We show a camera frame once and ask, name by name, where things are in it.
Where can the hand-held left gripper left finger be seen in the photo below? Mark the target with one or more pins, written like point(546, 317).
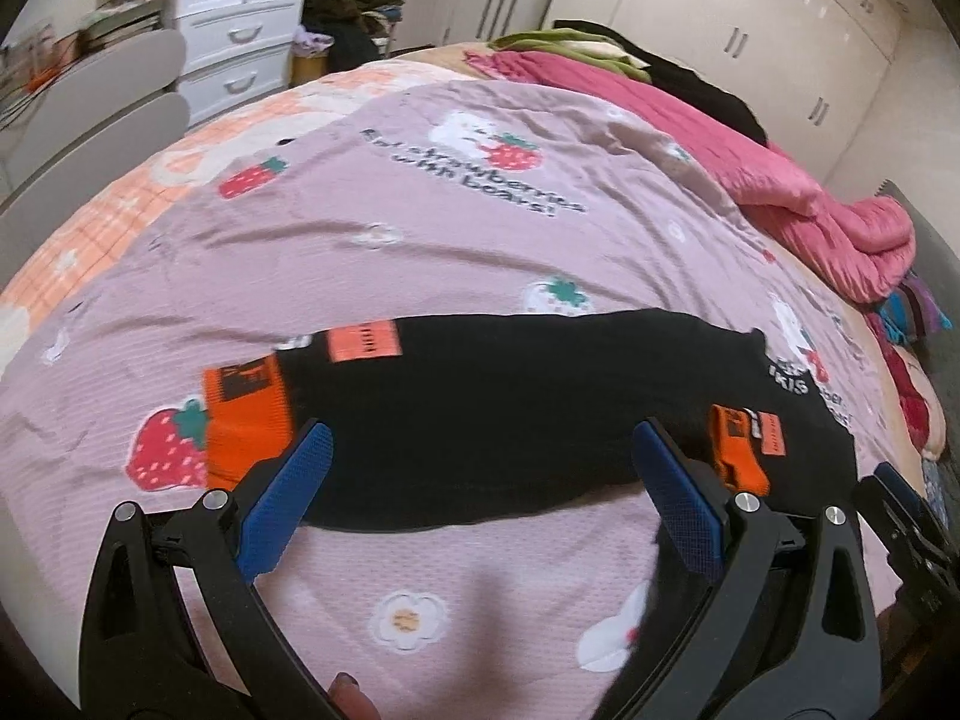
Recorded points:
point(296, 476)

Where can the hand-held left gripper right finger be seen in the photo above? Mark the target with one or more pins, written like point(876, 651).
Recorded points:
point(679, 495)

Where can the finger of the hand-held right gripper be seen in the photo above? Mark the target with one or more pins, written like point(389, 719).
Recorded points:
point(896, 499)

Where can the dark clothes pile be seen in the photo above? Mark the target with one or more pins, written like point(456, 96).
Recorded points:
point(352, 22)

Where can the person's left hand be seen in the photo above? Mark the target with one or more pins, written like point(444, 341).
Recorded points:
point(351, 699)

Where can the blue floral cloth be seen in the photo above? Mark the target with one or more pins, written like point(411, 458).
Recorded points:
point(934, 484)

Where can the colourful striped cloth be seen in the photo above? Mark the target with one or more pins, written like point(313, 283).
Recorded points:
point(911, 307)

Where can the pink strawberry printed bed sheet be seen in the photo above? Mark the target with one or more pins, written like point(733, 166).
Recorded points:
point(300, 255)

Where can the pink quilt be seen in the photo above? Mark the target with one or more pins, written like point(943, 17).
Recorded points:
point(750, 165)

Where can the black cloth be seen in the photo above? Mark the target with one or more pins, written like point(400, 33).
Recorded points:
point(697, 90)

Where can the purple cloth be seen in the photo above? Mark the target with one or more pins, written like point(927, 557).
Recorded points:
point(311, 39)

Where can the white drawer cabinet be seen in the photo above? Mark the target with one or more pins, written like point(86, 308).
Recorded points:
point(232, 30)

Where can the green blanket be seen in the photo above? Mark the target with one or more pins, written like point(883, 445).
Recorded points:
point(570, 45)

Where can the white wardrobe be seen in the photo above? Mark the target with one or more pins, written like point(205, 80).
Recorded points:
point(787, 30)

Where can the stack of books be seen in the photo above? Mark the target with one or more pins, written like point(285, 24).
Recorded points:
point(124, 22)

